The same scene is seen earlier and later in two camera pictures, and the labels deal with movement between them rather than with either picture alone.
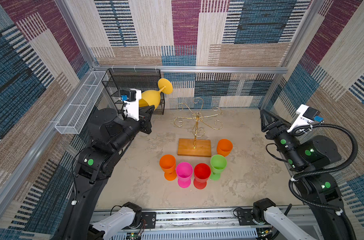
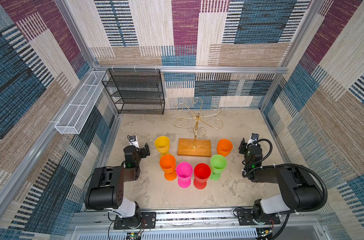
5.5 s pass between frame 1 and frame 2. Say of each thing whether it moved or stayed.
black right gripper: moved
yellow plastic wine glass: moved
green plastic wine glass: stayed
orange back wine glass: stayed
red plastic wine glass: stayed
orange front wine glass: stayed
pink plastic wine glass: stayed
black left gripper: moved
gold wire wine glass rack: stayed
